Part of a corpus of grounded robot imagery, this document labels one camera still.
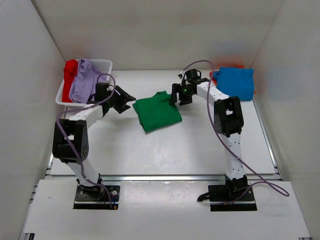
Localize orange folded t shirt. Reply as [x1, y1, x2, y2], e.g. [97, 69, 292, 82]
[209, 64, 258, 96]

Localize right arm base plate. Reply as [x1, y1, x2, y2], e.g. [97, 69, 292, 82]
[197, 176, 258, 212]

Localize white plastic laundry basket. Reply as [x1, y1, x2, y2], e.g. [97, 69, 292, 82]
[55, 58, 113, 108]

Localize blue folded t shirt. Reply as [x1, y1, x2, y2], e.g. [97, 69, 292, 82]
[212, 66, 255, 102]

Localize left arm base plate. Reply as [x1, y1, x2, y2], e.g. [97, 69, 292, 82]
[73, 184, 121, 210]

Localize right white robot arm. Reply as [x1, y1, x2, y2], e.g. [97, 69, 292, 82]
[169, 69, 248, 201]

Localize red t shirt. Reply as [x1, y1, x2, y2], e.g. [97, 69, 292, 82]
[62, 59, 78, 103]

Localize lilac t shirt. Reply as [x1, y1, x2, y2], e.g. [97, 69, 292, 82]
[69, 59, 108, 104]

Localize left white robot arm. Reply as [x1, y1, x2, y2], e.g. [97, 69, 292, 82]
[52, 83, 136, 199]

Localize green t shirt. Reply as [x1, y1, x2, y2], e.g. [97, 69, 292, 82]
[132, 91, 182, 133]

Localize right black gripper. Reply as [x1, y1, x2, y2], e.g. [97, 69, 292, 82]
[169, 84, 194, 107]

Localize aluminium table rail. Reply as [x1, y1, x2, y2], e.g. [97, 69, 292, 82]
[102, 174, 225, 182]

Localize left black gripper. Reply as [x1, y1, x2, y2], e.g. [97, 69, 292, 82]
[106, 85, 136, 114]

